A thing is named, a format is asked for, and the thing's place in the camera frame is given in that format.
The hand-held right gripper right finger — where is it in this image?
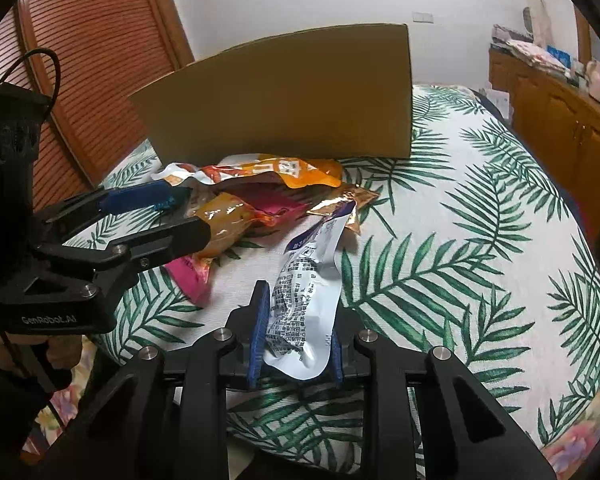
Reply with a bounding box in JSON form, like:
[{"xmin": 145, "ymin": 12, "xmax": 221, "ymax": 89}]
[{"xmin": 330, "ymin": 307, "xmax": 556, "ymax": 480}]

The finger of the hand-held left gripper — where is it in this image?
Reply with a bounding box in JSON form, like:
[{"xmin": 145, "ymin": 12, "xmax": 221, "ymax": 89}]
[
  {"xmin": 37, "ymin": 182, "xmax": 191, "ymax": 241},
  {"xmin": 30, "ymin": 218, "xmax": 212, "ymax": 311}
]

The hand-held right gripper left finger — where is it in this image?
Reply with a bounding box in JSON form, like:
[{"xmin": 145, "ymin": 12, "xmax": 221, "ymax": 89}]
[{"xmin": 45, "ymin": 280, "xmax": 272, "ymax": 480}]

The blue snack packet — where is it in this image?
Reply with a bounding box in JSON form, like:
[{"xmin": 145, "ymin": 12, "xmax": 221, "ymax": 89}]
[{"xmin": 155, "ymin": 187, "xmax": 193, "ymax": 213}]

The white silver snack packet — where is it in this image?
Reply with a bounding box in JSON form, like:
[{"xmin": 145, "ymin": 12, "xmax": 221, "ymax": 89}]
[{"xmin": 262, "ymin": 200, "xmax": 357, "ymax": 382}]

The yellow brown snack packet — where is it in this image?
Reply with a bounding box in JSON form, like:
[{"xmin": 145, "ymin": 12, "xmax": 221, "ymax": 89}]
[{"xmin": 192, "ymin": 192, "xmax": 281, "ymax": 261}]

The pink snack packet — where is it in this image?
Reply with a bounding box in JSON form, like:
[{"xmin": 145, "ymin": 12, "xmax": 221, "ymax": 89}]
[{"xmin": 162, "ymin": 185, "xmax": 306, "ymax": 306}]

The orange and white snack packet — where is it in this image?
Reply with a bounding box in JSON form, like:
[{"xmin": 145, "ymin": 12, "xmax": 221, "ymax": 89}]
[{"xmin": 152, "ymin": 154, "xmax": 343, "ymax": 191}]

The golden brown snack packet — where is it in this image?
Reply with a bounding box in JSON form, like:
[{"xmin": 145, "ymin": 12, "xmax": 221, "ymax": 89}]
[{"xmin": 307, "ymin": 185, "xmax": 381, "ymax": 236}]

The brown cardboard box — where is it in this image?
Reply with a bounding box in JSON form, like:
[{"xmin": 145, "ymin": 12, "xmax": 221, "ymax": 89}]
[{"xmin": 127, "ymin": 22, "xmax": 413, "ymax": 166}]

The person's left hand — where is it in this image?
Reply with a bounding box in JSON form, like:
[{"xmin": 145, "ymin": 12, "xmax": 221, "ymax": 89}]
[{"xmin": 0, "ymin": 332, "xmax": 73, "ymax": 391}]

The wide brown louvered wardrobe door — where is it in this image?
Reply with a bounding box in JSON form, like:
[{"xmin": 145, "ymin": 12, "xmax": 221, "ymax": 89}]
[{"xmin": 0, "ymin": 7, "xmax": 106, "ymax": 211}]

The narrow brown louvered wardrobe door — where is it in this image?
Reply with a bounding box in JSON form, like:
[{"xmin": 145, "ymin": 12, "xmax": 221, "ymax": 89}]
[{"xmin": 17, "ymin": 0, "xmax": 196, "ymax": 196}]

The floral bed sheet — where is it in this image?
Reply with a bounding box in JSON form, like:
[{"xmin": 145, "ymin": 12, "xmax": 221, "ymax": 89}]
[{"xmin": 22, "ymin": 330, "xmax": 600, "ymax": 480}]

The white paper card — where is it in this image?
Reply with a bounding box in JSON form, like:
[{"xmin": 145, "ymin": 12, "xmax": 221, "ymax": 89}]
[{"xmin": 485, "ymin": 89, "xmax": 511, "ymax": 118}]

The wooden side cabinet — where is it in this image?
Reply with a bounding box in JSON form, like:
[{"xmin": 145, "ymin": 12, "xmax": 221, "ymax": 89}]
[{"xmin": 487, "ymin": 45, "xmax": 600, "ymax": 241}]

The folded floral cloth stack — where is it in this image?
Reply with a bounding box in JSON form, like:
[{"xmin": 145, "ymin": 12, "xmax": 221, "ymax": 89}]
[{"xmin": 502, "ymin": 40, "xmax": 571, "ymax": 68}]

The purple cloth bundle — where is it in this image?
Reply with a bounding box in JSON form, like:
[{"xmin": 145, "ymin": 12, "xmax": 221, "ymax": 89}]
[{"xmin": 491, "ymin": 24, "xmax": 531, "ymax": 43}]

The beige patterned curtain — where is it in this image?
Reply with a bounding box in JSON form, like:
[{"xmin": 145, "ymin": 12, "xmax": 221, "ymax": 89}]
[{"xmin": 512, "ymin": 0, "xmax": 553, "ymax": 43}]

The black cable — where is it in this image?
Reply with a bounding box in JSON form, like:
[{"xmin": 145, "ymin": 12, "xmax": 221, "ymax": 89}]
[{"xmin": 0, "ymin": 49, "xmax": 63, "ymax": 111}]

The wooden window frame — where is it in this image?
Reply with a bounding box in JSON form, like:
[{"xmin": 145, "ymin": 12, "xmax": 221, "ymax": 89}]
[{"xmin": 572, "ymin": 5, "xmax": 593, "ymax": 61}]

